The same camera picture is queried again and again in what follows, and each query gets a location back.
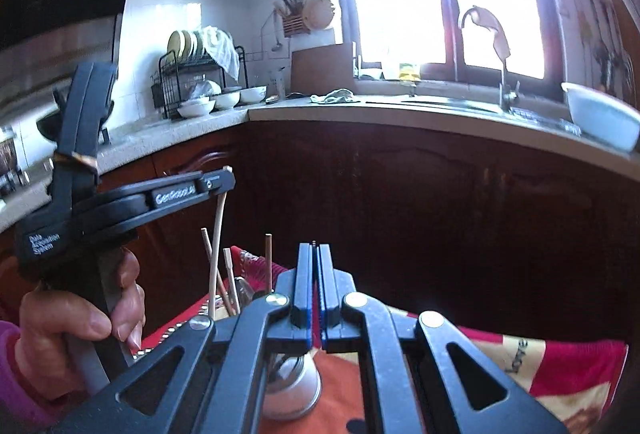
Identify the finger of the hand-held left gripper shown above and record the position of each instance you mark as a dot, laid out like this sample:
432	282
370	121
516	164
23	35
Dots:
217	180

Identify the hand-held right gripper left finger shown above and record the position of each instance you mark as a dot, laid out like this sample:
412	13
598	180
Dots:
305	294

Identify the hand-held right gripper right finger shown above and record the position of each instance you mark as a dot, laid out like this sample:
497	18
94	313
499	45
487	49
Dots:
326	294

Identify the light wooden chopstick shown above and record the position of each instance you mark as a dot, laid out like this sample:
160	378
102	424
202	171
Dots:
229	264
220	224

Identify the white utensil holder cup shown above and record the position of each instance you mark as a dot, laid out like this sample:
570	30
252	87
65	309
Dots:
295	389

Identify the person's left forearm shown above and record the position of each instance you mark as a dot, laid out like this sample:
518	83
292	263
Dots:
15	384

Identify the person's left hand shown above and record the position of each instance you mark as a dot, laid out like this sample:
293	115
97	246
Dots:
60	319

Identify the white bowl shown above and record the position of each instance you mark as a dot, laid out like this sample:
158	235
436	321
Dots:
253	95
192	108
224	100

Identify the stainless steel stove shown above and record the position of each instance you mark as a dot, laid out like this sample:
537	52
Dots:
30	149

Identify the glass jar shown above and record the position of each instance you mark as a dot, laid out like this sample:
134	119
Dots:
7	154

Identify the dark wooden lower cabinets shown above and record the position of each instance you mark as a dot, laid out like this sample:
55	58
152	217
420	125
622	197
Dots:
425	214

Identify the white cloth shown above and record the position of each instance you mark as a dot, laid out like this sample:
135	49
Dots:
222	49

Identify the row of pale plates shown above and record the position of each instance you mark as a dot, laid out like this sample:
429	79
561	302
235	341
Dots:
185	44

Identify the crumpled grey rag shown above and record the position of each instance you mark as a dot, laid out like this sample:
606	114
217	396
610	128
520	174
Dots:
332	97

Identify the hanging metal ladle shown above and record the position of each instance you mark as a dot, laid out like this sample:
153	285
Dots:
277	44

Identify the brown cutting board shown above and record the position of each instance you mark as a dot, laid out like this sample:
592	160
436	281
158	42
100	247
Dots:
320	72

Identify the stone kitchen countertop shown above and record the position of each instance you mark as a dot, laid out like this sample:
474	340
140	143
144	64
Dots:
400	114

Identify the round bamboo strainer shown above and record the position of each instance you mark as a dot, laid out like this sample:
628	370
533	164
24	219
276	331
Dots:
317	12

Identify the yellow green bottle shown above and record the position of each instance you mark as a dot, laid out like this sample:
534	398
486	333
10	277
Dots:
408	72

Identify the steel sink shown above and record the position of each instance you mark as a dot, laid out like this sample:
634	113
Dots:
450	104

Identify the printed fleece blanket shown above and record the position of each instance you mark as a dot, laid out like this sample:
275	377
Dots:
550	379

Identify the metal faucet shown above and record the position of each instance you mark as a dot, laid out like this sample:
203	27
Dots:
502	84

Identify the brown cloth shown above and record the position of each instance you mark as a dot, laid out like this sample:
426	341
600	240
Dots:
492	32

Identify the pale blue basin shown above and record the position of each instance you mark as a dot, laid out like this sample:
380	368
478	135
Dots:
600	114

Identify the wall chopstick holder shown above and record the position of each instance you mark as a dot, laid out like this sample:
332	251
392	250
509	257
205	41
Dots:
295	24

